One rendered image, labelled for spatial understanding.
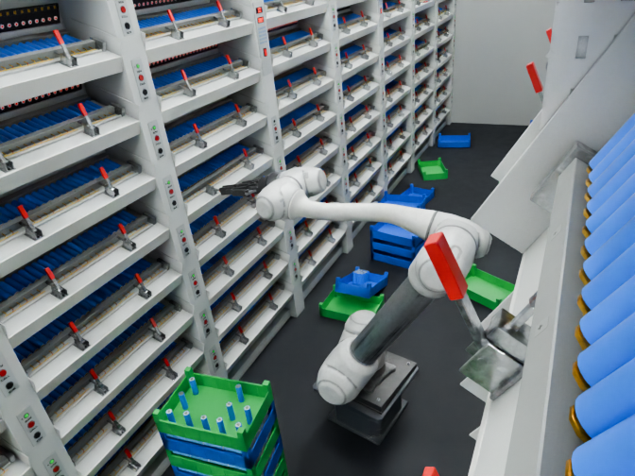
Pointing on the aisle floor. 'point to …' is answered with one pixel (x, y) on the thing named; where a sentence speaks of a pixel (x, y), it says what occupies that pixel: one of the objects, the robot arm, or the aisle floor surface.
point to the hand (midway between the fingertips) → (229, 189)
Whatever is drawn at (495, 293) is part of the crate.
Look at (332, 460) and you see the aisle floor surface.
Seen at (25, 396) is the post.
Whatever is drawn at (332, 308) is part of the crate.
